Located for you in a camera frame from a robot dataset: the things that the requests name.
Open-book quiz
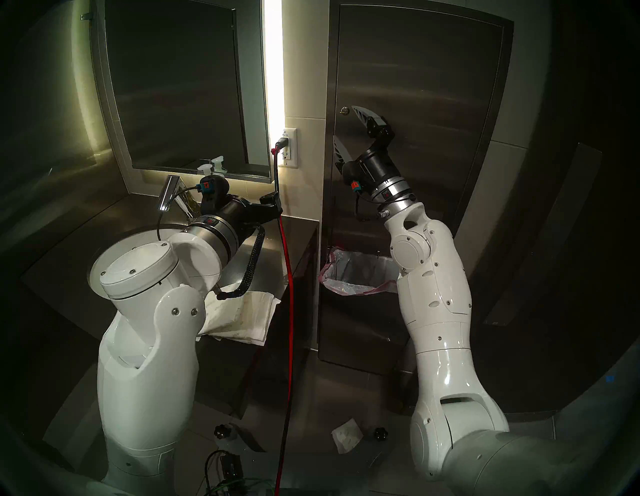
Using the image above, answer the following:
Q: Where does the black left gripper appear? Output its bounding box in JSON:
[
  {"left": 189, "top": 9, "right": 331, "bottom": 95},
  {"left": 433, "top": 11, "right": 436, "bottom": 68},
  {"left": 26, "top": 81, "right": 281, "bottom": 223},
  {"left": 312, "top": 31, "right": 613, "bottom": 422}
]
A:
[{"left": 227, "top": 195, "right": 284, "bottom": 236}]

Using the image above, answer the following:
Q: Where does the braided black left arm cable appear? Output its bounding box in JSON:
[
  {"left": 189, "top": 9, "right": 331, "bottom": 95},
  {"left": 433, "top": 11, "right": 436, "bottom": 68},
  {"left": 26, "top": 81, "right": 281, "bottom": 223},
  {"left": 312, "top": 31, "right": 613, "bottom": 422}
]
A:
[{"left": 216, "top": 223, "right": 266, "bottom": 301}]

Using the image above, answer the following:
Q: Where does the stainless waste bin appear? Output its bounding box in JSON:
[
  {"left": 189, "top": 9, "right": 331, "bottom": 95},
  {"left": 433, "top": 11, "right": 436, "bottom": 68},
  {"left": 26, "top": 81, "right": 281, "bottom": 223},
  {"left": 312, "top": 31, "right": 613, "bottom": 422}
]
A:
[{"left": 317, "top": 249, "right": 416, "bottom": 377}]

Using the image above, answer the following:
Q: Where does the crumpled white paper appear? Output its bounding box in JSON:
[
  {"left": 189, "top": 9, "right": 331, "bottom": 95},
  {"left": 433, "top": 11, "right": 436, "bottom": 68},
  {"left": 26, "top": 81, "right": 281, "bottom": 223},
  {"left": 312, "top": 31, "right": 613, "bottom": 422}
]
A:
[{"left": 331, "top": 418, "right": 364, "bottom": 455}]

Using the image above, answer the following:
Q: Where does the thin green cable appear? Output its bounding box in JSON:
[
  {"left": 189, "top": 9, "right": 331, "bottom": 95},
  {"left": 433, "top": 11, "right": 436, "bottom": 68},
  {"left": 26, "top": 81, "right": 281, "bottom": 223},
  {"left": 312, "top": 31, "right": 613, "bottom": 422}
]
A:
[{"left": 202, "top": 477, "right": 276, "bottom": 496}]

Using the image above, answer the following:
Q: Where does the black electronics box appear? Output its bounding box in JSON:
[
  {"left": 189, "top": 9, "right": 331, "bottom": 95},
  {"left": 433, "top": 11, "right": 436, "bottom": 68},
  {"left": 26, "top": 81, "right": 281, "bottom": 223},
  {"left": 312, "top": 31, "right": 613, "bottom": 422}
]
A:
[{"left": 220, "top": 452, "right": 246, "bottom": 493}]

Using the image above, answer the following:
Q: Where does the framed wall mirror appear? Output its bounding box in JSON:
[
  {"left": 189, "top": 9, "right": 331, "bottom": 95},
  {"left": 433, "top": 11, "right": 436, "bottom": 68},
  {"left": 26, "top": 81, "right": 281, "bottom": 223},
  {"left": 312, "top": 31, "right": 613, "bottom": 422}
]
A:
[{"left": 90, "top": 0, "right": 273, "bottom": 183}]

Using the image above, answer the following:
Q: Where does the white wall outlet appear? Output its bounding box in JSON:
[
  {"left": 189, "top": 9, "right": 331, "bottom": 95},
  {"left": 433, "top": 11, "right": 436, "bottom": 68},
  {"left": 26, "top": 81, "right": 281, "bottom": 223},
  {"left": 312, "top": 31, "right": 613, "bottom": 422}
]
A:
[{"left": 276, "top": 127, "right": 299, "bottom": 169}]

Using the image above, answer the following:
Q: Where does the red cable with black plug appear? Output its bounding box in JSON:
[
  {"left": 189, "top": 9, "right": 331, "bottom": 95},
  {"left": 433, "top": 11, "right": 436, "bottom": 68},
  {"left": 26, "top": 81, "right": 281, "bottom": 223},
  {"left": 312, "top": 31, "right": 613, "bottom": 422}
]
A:
[{"left": 270, "top": 136, "right": 296, "bottom": 496}]

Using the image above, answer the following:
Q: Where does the chrome sink faucet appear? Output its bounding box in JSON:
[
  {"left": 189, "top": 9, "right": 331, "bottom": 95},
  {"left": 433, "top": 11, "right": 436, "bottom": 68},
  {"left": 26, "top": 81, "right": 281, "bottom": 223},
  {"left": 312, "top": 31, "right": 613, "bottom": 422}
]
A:
[{"left": 157, "top": 175, "right": 201, "bottom": 221}]

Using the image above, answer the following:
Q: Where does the dark vanity counter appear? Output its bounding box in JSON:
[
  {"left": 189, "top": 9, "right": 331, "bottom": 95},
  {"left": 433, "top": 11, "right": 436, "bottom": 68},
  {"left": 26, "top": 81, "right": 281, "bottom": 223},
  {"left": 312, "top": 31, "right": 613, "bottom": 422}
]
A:
[{"left": 20, "top": 192, "right": 321, "bottom": 418}]

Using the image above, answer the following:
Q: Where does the wrapped printed paper towel pack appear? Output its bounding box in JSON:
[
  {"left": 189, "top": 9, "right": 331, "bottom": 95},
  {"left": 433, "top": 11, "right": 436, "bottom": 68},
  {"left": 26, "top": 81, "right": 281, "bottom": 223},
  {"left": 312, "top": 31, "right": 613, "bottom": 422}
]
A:
[{"left": 196, "top": 282, "right": 250, "bottom": 342}]

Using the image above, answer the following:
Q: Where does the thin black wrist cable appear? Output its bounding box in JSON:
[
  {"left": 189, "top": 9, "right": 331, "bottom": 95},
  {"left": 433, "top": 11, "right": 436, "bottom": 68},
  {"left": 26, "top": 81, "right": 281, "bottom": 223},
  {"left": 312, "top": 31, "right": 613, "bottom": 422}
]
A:
[{"left": 156, "top": 186, "right": 201, "bottom": 243}]

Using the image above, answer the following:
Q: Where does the vertical wall light strip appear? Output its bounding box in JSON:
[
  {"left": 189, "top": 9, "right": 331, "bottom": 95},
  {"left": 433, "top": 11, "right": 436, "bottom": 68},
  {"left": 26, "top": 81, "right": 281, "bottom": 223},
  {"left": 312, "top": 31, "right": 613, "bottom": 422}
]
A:
[{"left": 263, "top": 0, "right": 286, "bottom": 146}]

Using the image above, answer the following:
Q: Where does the stainless towel dispenser door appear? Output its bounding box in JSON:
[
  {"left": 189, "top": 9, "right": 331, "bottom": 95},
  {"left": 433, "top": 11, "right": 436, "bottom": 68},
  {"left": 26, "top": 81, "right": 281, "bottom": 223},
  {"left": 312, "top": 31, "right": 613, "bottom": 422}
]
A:
[{"left": 335, "top": 4, "right": 506, "bottom": 236}]

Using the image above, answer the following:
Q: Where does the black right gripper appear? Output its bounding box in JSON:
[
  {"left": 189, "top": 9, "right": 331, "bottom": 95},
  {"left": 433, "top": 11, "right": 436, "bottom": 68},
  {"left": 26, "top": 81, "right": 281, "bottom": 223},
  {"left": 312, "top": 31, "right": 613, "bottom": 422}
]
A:
[{"left": 333, "top": 105, "right": 401, "bottom": 198}]

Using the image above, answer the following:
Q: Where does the stainless steel wall panel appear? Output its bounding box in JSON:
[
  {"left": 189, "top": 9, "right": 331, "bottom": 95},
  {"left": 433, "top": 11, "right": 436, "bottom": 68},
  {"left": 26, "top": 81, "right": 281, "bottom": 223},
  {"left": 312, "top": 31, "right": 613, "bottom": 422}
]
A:
[{"left": 317, "top": 0, "right": 516, "bottom": 377}]

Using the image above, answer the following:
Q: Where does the white round sink basin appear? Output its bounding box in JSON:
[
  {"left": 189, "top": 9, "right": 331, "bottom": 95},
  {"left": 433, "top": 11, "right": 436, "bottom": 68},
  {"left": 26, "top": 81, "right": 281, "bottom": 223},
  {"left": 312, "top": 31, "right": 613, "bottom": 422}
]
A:
[{"left": 87, "top": 223, "right": 201, "bottom": 301}]

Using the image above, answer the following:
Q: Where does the plain folded paper towel stack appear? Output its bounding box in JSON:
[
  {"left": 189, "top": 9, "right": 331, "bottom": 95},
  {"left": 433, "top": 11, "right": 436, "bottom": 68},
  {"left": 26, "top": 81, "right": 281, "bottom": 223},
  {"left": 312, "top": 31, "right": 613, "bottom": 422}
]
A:
[{"left": 220, "top": 291, "right": 282, "bottom": 347}]

